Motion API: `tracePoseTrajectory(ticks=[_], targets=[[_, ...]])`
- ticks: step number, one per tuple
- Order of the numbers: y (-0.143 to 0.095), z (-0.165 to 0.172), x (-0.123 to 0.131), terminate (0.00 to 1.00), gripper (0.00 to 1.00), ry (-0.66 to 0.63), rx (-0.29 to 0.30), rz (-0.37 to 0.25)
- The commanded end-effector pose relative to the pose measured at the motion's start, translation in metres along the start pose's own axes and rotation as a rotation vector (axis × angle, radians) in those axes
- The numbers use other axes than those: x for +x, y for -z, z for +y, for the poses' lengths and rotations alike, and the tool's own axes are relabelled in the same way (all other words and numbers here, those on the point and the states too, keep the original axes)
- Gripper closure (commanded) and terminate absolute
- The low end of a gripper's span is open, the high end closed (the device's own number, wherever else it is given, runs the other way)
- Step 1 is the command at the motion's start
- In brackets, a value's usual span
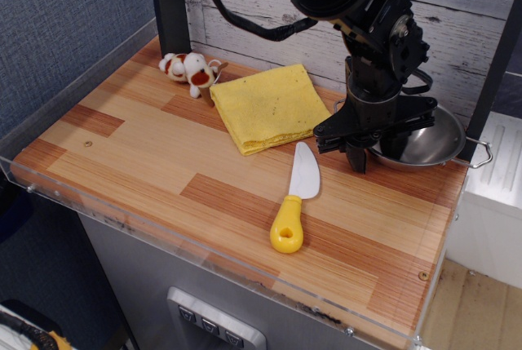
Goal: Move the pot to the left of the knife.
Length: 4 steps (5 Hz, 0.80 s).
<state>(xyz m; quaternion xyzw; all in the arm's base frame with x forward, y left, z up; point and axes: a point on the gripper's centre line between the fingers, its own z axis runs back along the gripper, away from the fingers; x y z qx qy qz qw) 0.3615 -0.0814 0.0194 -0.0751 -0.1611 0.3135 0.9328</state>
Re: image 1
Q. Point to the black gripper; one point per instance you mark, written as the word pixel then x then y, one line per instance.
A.
pixel 358 125

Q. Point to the stainless steel colander bowl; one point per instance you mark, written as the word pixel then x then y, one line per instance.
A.
pixel 431 146

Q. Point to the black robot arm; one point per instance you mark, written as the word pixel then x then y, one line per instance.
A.
pixel 384 83

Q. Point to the folded yellow cloth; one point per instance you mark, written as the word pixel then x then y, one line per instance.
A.
pixel 270 108

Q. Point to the white side cabinet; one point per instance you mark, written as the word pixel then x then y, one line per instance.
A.
pixel 486 234

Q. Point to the white brown plush dog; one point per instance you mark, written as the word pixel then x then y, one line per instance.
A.
pixel 195 70

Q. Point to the grey cabinet with dispenser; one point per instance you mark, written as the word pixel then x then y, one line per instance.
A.
pixel 176 301

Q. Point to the clear acrylic table guard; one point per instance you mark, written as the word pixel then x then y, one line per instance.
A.
pixel 121 144

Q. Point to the yellow object bottom left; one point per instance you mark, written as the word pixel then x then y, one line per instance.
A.
pixel 62 343

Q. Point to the yellow handled toy knife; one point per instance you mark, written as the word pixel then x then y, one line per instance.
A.
pixel 286 233

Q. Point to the black right frame post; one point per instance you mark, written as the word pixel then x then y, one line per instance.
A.
pixel 501 57

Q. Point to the black frame post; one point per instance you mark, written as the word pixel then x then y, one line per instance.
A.
pixel 172 26
pixel 501 57

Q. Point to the black left frame post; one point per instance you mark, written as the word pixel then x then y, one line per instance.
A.
pixel 172 26

